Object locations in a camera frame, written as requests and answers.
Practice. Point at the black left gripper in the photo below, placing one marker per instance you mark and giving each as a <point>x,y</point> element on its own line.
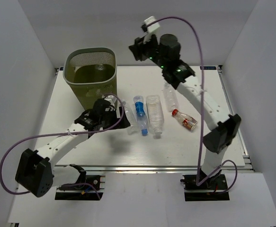
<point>123,123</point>

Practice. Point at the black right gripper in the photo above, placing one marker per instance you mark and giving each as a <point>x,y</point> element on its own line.
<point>139,47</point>

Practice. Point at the clear ribbed plastic bottle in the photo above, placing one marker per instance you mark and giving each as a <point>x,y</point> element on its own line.
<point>133,128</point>

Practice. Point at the blue label plastic bottle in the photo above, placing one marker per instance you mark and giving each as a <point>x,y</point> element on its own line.
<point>141,117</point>

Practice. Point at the white cap large clear bottle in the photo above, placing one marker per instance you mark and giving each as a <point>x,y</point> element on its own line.
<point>155,114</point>

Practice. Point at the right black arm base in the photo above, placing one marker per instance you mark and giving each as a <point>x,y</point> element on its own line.
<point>208,191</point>

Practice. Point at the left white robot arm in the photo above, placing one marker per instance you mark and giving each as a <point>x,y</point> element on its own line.
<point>37,170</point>

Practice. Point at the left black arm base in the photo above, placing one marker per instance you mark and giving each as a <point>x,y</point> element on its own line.
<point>75,184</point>

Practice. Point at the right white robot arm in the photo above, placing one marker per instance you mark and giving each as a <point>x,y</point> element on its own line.
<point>223,127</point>

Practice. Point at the green mesh waste bin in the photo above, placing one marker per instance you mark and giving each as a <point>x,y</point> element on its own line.
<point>90,73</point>

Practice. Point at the small red cap bottle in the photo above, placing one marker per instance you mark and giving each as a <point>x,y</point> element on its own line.
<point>186,120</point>

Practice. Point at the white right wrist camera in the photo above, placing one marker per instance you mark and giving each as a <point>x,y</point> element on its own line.
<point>150,26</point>

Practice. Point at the aluminium table frame rail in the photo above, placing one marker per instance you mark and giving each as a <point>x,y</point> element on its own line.
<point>176,148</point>

